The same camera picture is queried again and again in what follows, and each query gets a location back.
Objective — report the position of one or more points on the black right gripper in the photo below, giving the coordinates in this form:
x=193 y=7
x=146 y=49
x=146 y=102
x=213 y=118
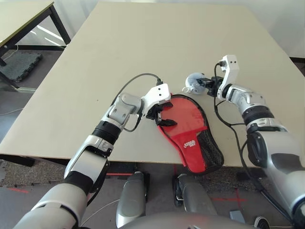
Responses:
x=213 y=84

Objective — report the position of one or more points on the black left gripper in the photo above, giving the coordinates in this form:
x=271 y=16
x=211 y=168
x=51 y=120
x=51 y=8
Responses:
x=155 y=113

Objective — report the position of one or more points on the clear plastic ball bag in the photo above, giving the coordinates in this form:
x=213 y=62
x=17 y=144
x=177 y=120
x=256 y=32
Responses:
x=193 y=82

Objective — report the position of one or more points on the black red paddle case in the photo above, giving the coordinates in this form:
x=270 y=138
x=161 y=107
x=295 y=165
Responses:
x=190 y=150

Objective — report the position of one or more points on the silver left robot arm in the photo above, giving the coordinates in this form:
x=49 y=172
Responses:
x=95 y=148

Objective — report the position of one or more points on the speckled grey floor mat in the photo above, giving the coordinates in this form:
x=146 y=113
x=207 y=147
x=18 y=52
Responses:
x=35 y=174
x=224 y=179

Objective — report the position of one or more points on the grey robot right leg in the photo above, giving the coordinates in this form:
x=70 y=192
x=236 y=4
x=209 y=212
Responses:
x=195 y=195

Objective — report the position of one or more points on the grey robot leg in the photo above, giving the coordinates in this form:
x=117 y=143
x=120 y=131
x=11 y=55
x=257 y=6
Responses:
x=195 y=195
x=131 y=195

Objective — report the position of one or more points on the grey robot left leg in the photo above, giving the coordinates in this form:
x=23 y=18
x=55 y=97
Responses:
x=131 y=195

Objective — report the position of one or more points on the grey robot torso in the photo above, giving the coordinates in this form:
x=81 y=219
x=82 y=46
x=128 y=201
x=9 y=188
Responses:
x=176 y=221

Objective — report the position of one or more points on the grey floor pedal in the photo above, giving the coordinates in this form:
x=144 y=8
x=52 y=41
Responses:
x=236 y=215

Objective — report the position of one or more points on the black white sneaker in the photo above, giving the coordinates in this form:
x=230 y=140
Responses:
x=262 y=223

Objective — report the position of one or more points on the dark foam floor mat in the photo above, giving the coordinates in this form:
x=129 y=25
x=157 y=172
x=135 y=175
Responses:
x=19 y=68

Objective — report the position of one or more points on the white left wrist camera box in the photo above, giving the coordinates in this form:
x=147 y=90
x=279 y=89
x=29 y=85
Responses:
x=159 y=93

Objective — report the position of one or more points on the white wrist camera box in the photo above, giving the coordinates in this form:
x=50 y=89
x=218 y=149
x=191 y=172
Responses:
x=159 y=93
x=230 y=69

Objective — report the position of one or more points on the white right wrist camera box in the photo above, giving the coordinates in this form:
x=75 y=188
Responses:
x=230 y=69

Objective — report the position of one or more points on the side table with black frame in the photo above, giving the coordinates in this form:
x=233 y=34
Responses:
x=19 y=21

